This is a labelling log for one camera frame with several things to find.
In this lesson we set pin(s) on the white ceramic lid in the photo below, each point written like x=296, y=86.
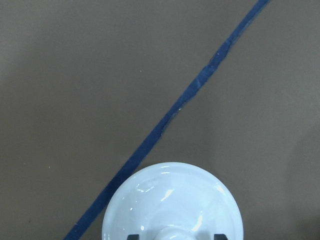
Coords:
x=172, y=201

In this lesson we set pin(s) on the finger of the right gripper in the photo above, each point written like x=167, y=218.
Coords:
x=133, y=237
x=220, y=236

